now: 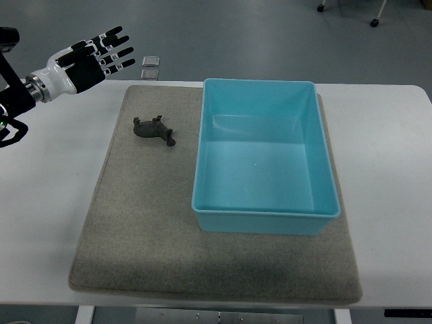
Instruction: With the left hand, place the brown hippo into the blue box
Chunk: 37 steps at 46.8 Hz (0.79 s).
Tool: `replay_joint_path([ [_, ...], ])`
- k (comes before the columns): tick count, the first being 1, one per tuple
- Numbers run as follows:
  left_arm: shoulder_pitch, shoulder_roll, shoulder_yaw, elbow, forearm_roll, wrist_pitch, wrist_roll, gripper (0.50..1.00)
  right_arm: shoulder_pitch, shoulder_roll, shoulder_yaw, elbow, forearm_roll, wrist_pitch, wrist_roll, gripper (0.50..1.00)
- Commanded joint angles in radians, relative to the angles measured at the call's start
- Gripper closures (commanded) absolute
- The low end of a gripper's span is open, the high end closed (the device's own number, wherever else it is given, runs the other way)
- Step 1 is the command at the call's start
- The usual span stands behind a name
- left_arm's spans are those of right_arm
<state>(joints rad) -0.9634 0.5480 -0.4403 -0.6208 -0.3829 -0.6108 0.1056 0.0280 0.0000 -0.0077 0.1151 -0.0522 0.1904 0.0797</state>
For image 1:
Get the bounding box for black table control panel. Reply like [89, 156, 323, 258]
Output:
[384, 308, 432, 319]

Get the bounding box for white cart leg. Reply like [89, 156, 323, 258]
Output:
[376, 0, 387, 21]

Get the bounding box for grey felt mat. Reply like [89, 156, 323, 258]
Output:
[68, 86, 362, 305]

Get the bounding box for floor outlet plate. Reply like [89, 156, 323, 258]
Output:
[142, 55, 160, 67]
[140, 68, 159, 81]

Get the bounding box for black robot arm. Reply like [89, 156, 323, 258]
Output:
[1, 27, 36, 148]

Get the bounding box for lower floor outlet plate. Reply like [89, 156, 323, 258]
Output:
[140, 68, 159, 81]

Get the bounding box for upper floor outlet plate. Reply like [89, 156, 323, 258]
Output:
[142, 55, 160, 67]

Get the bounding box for right caster wheel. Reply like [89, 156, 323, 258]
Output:
[370, 19, 379, 28]

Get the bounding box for grey metal table frame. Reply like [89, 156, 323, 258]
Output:
[134, 308, 304, 324]

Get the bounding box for blue plastic box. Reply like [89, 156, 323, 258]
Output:
[192, 78, 341, 236]

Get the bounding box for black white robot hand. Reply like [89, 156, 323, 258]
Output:
[25, 26, 135, 103]

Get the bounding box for brown toy hippo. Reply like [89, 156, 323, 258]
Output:
[133, 115, 176, 146]

